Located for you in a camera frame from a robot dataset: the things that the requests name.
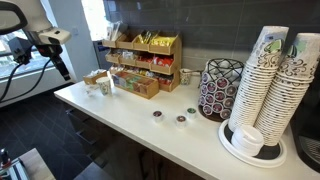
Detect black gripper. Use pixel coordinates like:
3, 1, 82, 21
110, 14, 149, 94
35, 43, 72, 82

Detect brown lid coffee pod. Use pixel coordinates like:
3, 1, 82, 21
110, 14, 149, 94
175, 115, 188, 130

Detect green lid coffee pod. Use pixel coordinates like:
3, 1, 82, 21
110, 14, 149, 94
186, 107, 198, 120

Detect dark wood counter cabinet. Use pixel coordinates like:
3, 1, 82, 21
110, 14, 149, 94
64, 99, 208, 180

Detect tall stack paper cups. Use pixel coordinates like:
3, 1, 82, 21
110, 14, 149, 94
253, 32, 320, 147
227, 25, 290, 133

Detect stack of white lids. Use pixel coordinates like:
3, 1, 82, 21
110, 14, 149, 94
230, 124, 265, 157

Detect black coffee machine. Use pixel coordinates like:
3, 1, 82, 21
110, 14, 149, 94
289, 63, 320, 174

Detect window with city view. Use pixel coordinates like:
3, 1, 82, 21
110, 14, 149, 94
0, 29, 56, 80

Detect small wooden packet box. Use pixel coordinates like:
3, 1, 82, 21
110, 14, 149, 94
82, 69, 108, 86

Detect bright window pane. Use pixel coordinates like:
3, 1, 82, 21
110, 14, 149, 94
80, 0, 111, 42

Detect light wooden table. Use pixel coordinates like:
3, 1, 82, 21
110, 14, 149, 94
18, 148, 56, 180

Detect red packets pile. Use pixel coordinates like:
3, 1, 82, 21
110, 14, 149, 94
151, 54, 174, 68

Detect yellow packets pile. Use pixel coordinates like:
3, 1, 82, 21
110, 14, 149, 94
150, 35, 177, 48

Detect wooden tiered condiment organizer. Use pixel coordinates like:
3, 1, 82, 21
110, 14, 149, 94
101, 29, 183, 93

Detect red and black clamp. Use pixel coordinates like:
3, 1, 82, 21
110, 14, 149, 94
0, 148, 13, 169

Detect dark stool top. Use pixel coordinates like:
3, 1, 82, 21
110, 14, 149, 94
73, 162, 114, 180

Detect white round tray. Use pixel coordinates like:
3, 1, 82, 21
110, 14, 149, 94
218, 119, 288, 169

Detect dark wrist camera box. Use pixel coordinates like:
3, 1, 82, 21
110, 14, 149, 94
8, 36, 34, 66

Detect black wire pod carousel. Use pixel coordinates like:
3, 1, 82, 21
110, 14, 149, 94
197, 58, 245, 123

